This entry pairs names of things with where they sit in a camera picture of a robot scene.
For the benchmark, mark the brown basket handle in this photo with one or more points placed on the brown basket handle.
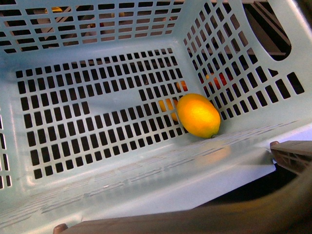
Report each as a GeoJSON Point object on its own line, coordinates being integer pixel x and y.
{"type": "Point", "coordinates": [287, 210]}

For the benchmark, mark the light blue plastic basket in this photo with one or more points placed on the light blue plastic basket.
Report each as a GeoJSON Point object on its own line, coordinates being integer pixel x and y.
{"type": "Point", "coordinates": [88, 96]}

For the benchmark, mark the yellow lemon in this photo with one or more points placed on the yellow lemon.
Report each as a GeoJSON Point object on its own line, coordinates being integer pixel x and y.
{"type": "Point", "coordinates": [198, 116]}

